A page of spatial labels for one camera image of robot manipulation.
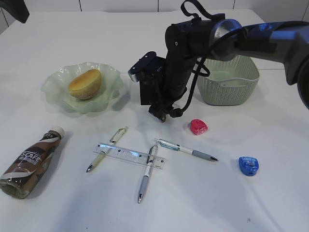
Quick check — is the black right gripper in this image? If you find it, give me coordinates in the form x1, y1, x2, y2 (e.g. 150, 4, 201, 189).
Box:
149, 20, 215, 119

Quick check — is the sugared bread bun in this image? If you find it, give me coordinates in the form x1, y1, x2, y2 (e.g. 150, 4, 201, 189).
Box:
68, 69, 102, 100

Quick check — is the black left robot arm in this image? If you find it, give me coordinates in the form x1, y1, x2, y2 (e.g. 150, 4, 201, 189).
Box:
0, 0, 29, 24

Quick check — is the black blue right robot arm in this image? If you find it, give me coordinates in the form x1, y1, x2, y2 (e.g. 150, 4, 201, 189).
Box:
149, 19, 309, 121

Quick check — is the black mesh pen holder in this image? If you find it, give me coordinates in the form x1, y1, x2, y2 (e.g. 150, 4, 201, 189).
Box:
140, 56, 165, 105

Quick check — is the clear grey right pen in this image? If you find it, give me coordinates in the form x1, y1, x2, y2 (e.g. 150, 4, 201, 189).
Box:
155, 139, 218, 161

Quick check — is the pink pencil sharpener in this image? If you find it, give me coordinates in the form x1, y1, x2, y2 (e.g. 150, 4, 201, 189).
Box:
189, 119, 209, 135

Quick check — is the white grey middle pen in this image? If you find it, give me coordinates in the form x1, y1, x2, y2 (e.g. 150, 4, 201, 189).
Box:
138, 142, 158, 203

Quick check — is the beige grip pen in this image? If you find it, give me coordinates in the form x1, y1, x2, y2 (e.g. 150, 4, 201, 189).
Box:
86, 126, 128, 173

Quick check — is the green plastic woven basket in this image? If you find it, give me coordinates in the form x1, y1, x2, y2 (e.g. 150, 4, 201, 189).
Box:
197, 56, 260, 106

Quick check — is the blue pencil sharpener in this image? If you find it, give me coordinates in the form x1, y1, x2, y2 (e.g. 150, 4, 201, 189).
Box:
239, 157, 259, 176

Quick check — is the green glass ruffled plate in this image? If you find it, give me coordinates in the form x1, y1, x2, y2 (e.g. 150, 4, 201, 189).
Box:
41, 62, 124, 114

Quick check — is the transparent plastic ruler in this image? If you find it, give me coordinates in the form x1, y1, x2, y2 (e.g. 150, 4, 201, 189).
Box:
94, 143, 166, 170

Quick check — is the brown Nescafe coffee bottle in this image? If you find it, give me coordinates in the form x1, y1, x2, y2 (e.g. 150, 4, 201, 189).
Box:
0, 126, 65, 199

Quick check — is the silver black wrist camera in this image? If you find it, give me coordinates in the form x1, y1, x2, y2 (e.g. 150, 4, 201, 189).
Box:
128, 51, 156, 82

